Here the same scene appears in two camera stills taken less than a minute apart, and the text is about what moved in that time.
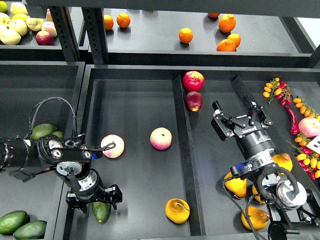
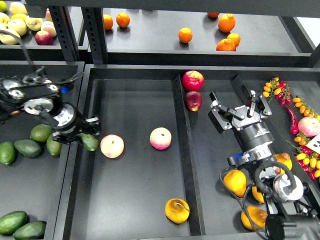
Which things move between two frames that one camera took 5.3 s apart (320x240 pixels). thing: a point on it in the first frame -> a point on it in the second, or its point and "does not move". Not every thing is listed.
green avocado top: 41,130 does not move
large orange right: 227,23 does not move
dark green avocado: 102,211 -> 89,140
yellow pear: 177,210 does not move
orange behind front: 236,39 does not move
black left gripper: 111,194 -> 80,124
